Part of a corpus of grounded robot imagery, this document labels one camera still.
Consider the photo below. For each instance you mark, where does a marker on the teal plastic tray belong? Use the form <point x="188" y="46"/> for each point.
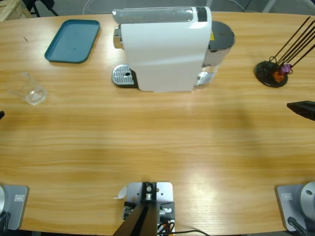
<point x="73" y="41"/>

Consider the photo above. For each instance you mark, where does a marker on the black capsule holder with rods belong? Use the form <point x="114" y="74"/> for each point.
<point x="263" y="71"/>

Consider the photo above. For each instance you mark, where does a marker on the white block with dark post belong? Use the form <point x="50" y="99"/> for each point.
<point x="162" y="194"/>

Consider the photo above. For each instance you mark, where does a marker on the thin white metal leg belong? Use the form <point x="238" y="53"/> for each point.
<point x="209" y="3"/>

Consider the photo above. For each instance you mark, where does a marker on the clear glass cup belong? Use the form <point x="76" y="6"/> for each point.
<point x="34" y="96"/>

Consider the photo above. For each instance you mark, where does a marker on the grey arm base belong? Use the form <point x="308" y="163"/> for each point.
<point x="292" y="204"/>
<point x="14" y="206"/>

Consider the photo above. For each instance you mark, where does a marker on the white capsule coffee machine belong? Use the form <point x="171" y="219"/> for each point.
<point x="160" y="49"/>

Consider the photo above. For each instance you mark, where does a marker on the purple coffee capsule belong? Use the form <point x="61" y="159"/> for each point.
<point x="286" y="68"/>

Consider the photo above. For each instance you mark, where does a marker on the orange coffee capsule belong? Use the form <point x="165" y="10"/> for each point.
<point x="278" y="77"/>

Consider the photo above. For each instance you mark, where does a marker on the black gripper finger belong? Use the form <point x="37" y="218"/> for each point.
<point x="305" y="108"/>
<point x="1" y="115"/>

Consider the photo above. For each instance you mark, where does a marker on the white paper tag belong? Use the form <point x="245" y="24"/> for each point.
<point x="121" y="193"/>

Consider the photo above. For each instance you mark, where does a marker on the white metal frame leg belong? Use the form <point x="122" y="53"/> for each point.
<point x="268" y="6"/>

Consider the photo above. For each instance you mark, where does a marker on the black chair frame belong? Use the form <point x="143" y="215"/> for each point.
<point x="37" y="2"/>

